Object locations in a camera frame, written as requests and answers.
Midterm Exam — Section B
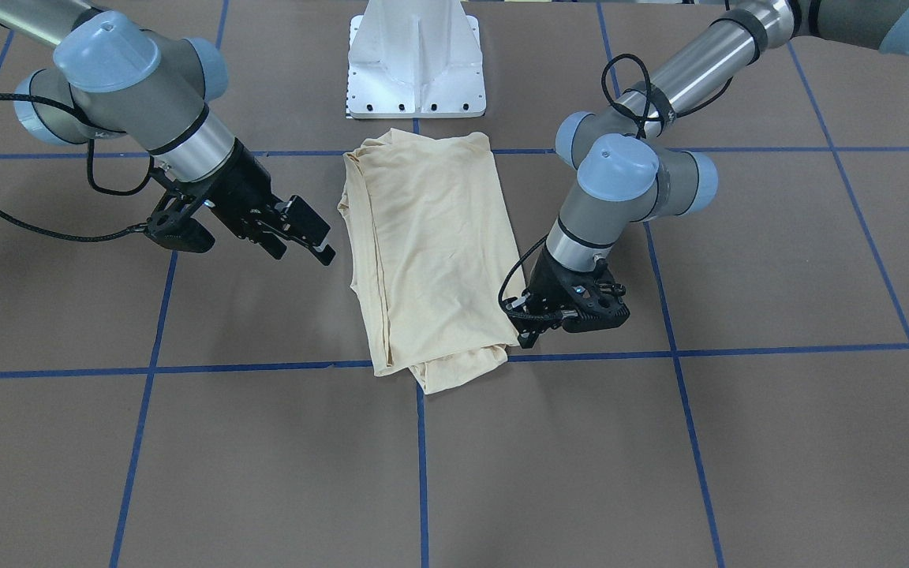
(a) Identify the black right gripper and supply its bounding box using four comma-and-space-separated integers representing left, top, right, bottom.
180, 140, 336, 266

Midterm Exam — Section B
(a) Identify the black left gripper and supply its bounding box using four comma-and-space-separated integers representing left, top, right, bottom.
502, 247, 570, 349

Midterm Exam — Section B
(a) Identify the cream long-sleeve graphic shirt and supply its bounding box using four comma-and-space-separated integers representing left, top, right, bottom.
338, 129, 519, 394

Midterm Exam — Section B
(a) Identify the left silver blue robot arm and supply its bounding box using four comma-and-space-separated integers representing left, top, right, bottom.
498, 1, 909, 349

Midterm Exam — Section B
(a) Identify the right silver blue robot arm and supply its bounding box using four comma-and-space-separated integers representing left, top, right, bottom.
0, 1, 335, 265

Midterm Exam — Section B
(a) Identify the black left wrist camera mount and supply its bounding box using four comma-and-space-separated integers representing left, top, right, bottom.
560, 259, 630, 332

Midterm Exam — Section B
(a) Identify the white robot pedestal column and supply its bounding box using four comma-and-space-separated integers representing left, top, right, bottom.
346, 1, 488, 120

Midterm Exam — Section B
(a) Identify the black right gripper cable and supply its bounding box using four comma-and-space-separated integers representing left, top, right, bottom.
0, 93, 155, 244

